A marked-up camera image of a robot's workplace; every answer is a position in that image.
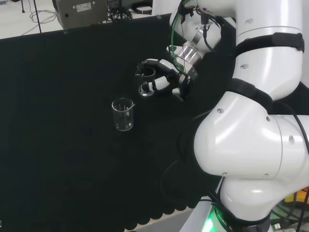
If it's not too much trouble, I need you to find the thin black tripod pole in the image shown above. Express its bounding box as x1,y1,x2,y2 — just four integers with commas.
20,0,43,34

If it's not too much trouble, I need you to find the grey metal cabinet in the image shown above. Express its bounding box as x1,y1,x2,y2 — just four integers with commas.
52,0,109,29

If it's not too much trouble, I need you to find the green cable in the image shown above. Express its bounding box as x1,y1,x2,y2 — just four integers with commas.
169,0,194,75

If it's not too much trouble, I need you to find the black cable bundle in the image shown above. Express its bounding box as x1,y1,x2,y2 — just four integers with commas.
109,6,134,22

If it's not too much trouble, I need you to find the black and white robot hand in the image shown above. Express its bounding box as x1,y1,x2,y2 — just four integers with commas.
137,58,193,102

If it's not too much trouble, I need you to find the clear glass beaker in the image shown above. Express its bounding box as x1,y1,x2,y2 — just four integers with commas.
111,97,135,132
134,67,156,97

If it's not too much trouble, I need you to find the black bench cloth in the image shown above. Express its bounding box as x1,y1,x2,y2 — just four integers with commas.
0,13,309,232

